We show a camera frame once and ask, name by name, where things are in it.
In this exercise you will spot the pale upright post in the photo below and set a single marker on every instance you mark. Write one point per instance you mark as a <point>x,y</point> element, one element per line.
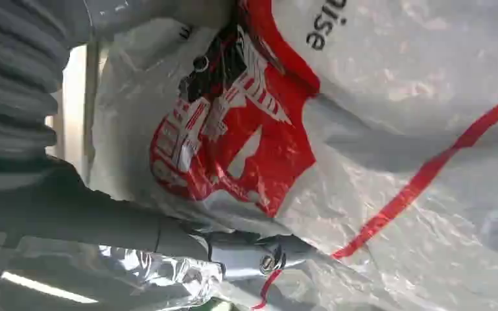
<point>81,111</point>

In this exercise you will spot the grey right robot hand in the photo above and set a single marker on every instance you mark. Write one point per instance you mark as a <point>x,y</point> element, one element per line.
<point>81,219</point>

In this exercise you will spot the ribbed grey right arm sleeve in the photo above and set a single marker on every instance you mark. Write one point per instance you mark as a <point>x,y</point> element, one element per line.
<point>12,86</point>

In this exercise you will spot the crinkled silver plastic parcel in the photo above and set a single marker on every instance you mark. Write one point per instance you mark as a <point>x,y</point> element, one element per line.
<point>163,274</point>

